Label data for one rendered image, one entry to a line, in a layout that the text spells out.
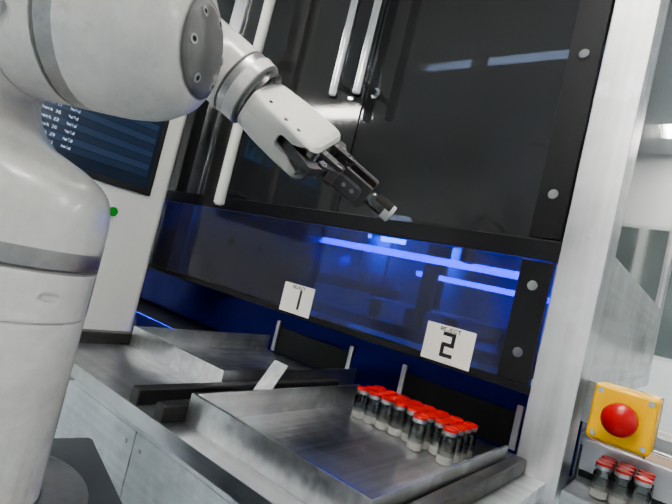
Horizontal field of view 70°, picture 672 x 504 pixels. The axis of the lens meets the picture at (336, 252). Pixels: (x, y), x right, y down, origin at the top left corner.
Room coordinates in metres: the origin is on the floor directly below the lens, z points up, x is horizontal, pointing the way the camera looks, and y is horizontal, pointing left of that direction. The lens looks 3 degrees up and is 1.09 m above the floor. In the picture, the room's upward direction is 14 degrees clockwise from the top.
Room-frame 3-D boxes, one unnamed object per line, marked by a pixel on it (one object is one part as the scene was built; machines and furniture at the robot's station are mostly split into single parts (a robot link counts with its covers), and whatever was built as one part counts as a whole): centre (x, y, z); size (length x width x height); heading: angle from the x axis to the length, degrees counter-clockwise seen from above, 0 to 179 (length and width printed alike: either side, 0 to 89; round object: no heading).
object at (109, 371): (0.76, 0.02, 0.87); 0.70 x 0.48 x 0.02; 51
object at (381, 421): (0.70, -0.15, 0.90); 0.18 x 0.02 x 0.05; 51
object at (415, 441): (0.66, -0.16, 0.90); 0.02 x 0.02 x 0.05
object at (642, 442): (0.64, -0.42, 0.99); 0.08 x 0.07 x 0.07; 141
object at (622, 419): (0.61, -0.39, 0.99); 0.04 x 0.04 x 0.04; 51
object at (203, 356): (0.92, 0.11, 0.90); 0.34 x 0.26 x 0.04; 141
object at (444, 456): (0.64, -0.20, 0.90); 0.02 x 0.02 x 0.05
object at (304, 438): (0.62, -0.08, 0.90); 0.34 x 0.26 x 0.04; 141
